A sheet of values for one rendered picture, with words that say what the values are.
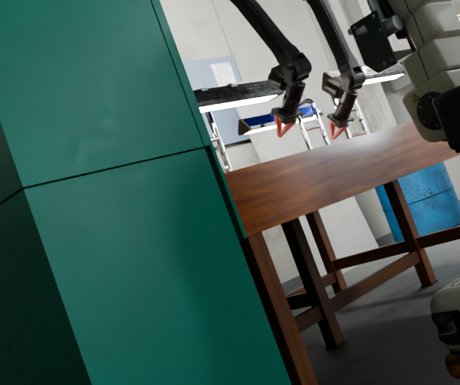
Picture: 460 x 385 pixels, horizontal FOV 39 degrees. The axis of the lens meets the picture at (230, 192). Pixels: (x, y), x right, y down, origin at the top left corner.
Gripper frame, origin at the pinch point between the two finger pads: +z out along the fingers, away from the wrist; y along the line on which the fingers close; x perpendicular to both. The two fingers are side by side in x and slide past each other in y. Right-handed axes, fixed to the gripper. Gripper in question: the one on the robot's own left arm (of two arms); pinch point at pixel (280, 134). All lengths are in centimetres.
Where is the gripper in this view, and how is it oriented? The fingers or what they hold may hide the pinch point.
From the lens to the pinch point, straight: 218.5
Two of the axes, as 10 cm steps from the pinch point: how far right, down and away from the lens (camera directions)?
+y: -6.9, 2.2, -6.9
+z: -2.5, 8.2, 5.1
